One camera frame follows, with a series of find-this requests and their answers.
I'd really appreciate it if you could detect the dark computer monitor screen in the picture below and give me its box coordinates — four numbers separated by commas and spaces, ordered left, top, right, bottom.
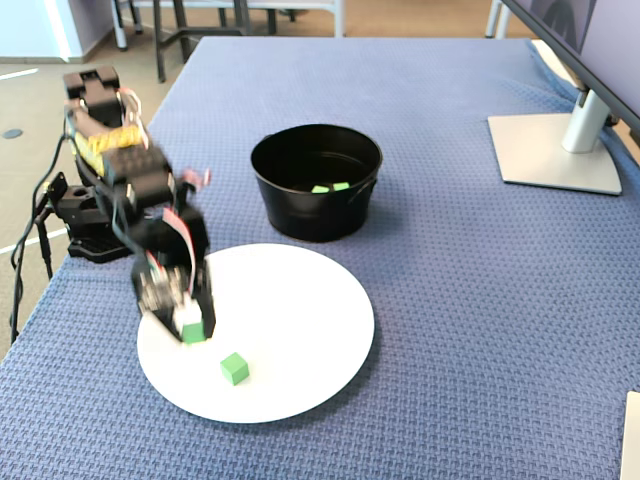
502, 0, 640, 132

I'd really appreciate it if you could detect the small wrist camera board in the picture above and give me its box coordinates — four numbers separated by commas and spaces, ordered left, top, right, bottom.
135, 267, 191, 316

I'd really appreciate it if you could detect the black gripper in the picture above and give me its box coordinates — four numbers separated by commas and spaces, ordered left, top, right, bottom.
130, 209, 218, 345

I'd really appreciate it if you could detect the blue woven cloth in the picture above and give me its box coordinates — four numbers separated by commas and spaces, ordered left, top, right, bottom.
0, 37, 640, 480

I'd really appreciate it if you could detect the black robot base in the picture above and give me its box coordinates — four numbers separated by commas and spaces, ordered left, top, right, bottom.
44, 172, 136, 264

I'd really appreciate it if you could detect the white table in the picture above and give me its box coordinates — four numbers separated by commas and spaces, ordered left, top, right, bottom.
130, 0, 346, 39

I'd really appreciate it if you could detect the white desk leg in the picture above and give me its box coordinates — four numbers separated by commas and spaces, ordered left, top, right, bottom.
483, 0, 514, 40

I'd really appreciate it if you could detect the white chair leg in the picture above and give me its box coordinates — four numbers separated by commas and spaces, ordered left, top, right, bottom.
110, 0, 129, 51

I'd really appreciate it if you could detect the white flat board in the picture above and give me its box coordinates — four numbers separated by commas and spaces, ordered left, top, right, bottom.
619, 390, 640, 480

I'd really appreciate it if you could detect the short black cable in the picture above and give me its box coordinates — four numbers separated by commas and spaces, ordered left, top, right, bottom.
37, 219, 54, 279

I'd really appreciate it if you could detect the white round plate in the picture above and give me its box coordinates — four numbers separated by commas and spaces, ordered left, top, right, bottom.
136, 242, 376, 425

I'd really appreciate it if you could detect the black metal bucket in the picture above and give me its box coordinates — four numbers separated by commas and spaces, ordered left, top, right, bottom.
250, 123, 384, 244

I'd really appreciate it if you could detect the black stool frame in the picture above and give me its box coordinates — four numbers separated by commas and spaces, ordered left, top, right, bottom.
152, 0, 251, 84

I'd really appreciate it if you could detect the thick black cable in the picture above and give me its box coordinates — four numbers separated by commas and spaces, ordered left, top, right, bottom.
8, 199, 51, 346

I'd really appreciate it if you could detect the silver monitor stand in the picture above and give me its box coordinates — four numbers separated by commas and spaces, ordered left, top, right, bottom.
487, 89, 624, 197

